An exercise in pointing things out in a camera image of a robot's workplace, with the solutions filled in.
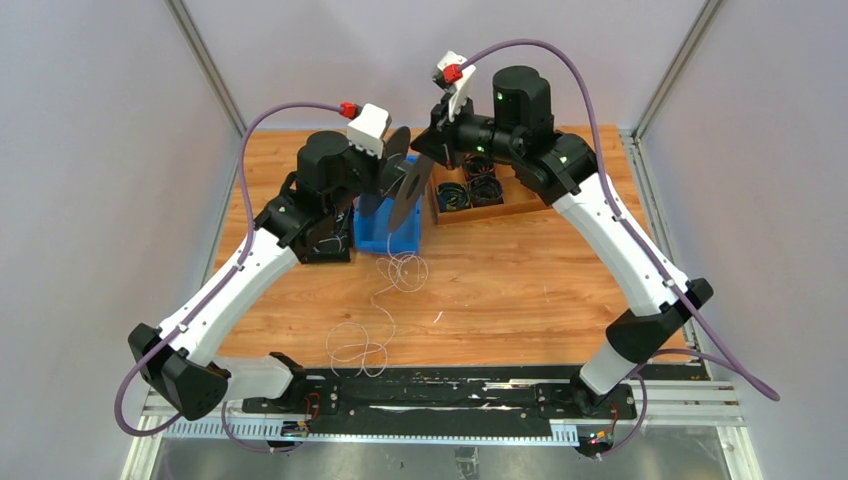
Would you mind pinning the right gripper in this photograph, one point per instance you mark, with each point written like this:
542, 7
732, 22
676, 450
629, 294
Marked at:
434, 140

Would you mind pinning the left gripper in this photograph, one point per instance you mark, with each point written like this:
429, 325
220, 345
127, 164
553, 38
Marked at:
376, 165

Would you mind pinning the dark grey cable spool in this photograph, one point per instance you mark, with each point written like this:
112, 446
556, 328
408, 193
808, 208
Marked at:
398, 179

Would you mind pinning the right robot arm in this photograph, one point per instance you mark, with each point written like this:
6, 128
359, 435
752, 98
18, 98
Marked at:
562, 170

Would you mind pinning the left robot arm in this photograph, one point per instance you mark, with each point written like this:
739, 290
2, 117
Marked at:
179, 358

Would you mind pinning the rolled tie orange pattern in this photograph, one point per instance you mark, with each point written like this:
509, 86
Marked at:
476, 166

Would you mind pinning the rolled tie yellow green front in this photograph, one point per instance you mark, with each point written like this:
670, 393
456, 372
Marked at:
452, 196

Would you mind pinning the blue plastic bin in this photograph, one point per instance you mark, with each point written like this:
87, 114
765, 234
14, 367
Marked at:
371, 224

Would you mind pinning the rolled tie dark floral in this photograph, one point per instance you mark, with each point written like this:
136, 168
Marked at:
485, 190

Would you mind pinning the black plastic bin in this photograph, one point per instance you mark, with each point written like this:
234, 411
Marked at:
336, 248

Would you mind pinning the wooden compartment tray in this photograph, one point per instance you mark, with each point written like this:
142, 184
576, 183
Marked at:
503, 199

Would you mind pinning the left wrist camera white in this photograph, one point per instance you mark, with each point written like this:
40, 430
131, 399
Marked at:
366, 131

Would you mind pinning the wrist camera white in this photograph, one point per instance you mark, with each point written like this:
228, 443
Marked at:
366, 131
454, 78

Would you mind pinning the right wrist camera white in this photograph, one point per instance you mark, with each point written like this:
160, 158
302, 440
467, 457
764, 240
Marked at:
454, 78

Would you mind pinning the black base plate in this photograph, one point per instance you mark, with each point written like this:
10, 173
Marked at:
457, 401

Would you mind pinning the aluminium frame rail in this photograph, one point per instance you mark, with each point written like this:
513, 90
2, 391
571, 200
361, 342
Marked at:
664, 395

